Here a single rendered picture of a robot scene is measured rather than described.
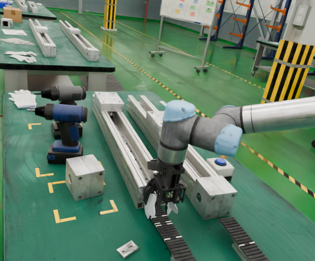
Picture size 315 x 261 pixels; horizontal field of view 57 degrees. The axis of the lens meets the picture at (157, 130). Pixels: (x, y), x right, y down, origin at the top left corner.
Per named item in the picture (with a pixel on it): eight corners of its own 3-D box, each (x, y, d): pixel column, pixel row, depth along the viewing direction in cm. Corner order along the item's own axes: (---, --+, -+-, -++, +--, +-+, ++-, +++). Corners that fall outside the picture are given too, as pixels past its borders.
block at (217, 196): (236, 214, 94) (243, 190, 90) (203, 220, 89) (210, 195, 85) (221, 197, 101) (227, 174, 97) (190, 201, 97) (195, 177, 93)
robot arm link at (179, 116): (194, 113, 65) (160, 103, 68) (185, 155, 70) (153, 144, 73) (203, 104, 72) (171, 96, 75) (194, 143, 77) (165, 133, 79)
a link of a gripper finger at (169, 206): (172, 226, 84) (170, 202, 79) (164, 212, 89) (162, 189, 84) (182, 222, 85) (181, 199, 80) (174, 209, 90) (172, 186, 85)
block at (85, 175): (109, 192, 95) (111, 168, 91) (75, 201, 88) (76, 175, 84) (98, 176, 102) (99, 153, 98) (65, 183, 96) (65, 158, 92)
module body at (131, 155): (165, 204, 93) (169, 183, 90) (136, 208, 89) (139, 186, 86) (110, 109, 159) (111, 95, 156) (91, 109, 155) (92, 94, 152)
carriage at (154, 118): (180, 140, 125) (183, 125, 122) (156, 141, 120) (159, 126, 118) (166, 124, 138) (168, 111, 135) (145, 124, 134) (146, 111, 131)
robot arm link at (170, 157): (154, 138, 77) (182, 136, 80) (152, 152, 78) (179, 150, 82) (165, 151, 70) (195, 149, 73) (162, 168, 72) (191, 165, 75)
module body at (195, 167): (215, 198, 101) (221, 177, 97) (190, 201, 97) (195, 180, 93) (143, 109, 166) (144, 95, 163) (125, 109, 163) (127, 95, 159)
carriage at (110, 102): (122, 116, 138) (124, 103, 135) (100, 117, 134) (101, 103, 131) (115, 104, 151) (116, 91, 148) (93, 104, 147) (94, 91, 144)
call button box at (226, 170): (230, 180, 112) (235, 167, 109) (209, 183, 108) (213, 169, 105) (220, 169, 118) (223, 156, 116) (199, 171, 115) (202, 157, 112)
